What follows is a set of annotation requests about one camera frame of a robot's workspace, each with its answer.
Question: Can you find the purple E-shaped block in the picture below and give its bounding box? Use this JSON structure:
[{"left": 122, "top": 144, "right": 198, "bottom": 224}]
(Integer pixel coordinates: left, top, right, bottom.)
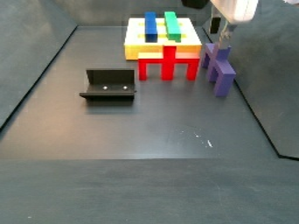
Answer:
[{"left": 202, "top": 43, "right": 237, "bottom": 97}]

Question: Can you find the black angle bracket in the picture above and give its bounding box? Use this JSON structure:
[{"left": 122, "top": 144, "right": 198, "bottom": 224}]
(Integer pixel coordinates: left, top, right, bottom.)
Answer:
[{"left": 79, "top": 68, "right": 137, "bottom": 99}]

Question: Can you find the yellow slotted board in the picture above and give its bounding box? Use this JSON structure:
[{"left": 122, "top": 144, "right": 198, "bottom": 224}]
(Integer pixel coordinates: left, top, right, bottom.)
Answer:
[{"left": 125, "top": 17, "right": 202, "bottom": 60}]

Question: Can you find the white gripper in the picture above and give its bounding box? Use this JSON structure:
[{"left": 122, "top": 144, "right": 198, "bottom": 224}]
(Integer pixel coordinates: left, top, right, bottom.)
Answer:
[{"left": 210, "top": 0, "right": 258, "bottom": 49}]

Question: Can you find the green bar block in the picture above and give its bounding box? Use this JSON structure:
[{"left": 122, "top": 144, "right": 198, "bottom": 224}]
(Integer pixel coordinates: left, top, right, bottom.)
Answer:
[{"left": 165, "top": 11, "right": 182, "bottom": 43}]

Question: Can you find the blue bar block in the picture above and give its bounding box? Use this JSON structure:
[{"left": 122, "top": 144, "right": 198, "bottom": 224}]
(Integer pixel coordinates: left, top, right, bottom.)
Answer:
[{"left": 145, "top": 11, "right": 158, "bottom": 43}]

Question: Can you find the red E-shaped block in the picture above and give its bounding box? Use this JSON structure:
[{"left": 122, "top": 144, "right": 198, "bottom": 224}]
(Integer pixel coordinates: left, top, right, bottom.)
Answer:
[{"left": 138, "top": 45, "right": 201, "bottom": 81}]

